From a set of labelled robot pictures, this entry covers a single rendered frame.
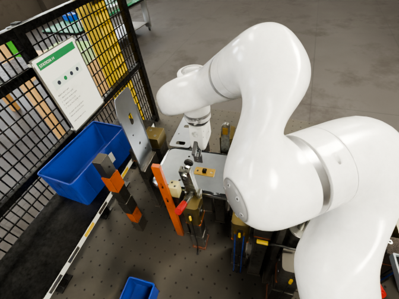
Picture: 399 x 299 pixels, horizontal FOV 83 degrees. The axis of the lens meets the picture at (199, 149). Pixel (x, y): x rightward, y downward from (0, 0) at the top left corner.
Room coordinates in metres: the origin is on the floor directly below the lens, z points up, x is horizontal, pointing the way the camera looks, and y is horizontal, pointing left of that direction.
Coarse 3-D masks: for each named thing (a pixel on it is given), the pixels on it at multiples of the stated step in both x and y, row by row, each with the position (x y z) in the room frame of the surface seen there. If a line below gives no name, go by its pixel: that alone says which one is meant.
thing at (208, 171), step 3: (195, 168) 0.60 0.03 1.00; (198, 168) 0.60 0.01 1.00; (201, 168) 0.60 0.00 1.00; (204, 168) 0.59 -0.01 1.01; (207, 168) 0.59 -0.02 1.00; (210, 168) 0.59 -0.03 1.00; (195, 171) 0.58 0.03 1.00; (198, 171) 0.58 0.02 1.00; (201, 171) 0.58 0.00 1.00; (204, 171) 0.57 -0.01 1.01; (207, 171) 0.58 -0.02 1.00; (210, 171) 0.57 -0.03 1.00; (213, 171) 0.57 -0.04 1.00; (198, 174) 0.57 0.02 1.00; (201, 174) 0.57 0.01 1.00; (204, 174) 0.56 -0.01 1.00; (207, 174) 0.56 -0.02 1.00; (210, 174) 0.56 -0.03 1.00; (213, 174) 0.56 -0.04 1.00
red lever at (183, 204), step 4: (192, 192) 0.44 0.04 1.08; (188, 196) 0.41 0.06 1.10; (192, 196) 0.42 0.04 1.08; (184, 200) 0.39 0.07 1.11; (188, 200) 0.39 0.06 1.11; (180, 204) 0.36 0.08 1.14; (184, 204) 0.36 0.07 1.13; (176, 208) 0.34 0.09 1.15; (180, 208) 0.34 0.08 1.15; (184, 208) 0.35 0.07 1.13; (176, 212) 0.33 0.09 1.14; (180, 212) 0.33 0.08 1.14
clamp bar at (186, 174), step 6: (186, 162) 0.45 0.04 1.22; (192, 162) 0.45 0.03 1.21; (180, 168) 0.43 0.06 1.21; (186, 168) 0.44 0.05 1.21; (180, 174) 0.42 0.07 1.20; (186, 174) 0.42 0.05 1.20; (192, 174) 0.43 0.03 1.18; (186, 180) 0.42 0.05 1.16; (192, 180) 0.42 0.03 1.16; (186, 186) 0.43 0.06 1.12; (192, 186) 0.42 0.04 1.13
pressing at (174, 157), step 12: (168, 156) 0.70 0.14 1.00; (180, 156) 0.69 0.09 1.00; (192, 156) 0.68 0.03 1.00; (204, 156) 0.67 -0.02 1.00; (216, 156) 0.66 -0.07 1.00; (168, 168) 0.62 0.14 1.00; (192, 168) 0.61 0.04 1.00; (216, 168) 0.59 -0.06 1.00; (168, 180) 0.56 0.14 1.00; (180, 180) 0.55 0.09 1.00; (204, 180) 0.54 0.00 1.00; (216, 180) 0.53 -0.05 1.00; (204, 192) 0.48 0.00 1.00; (216, 192) 0.47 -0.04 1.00
